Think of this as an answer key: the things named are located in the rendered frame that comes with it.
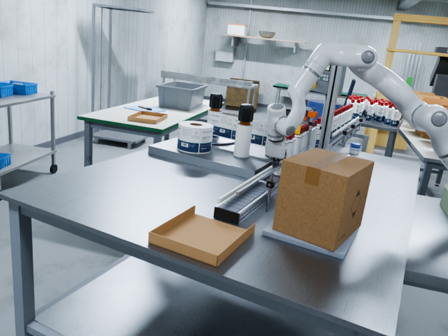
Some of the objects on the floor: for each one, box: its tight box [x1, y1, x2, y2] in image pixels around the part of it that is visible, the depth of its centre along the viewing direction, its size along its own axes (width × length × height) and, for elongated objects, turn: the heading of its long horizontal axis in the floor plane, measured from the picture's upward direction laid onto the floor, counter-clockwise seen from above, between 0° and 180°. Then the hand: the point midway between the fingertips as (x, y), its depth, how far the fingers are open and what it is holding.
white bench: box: [77, 97, 225, 167], centre depth 426 cm, size 190×75×80 cm, turn 147°
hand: (275, 164), depth 202 cm, fingers closed, pressing on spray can
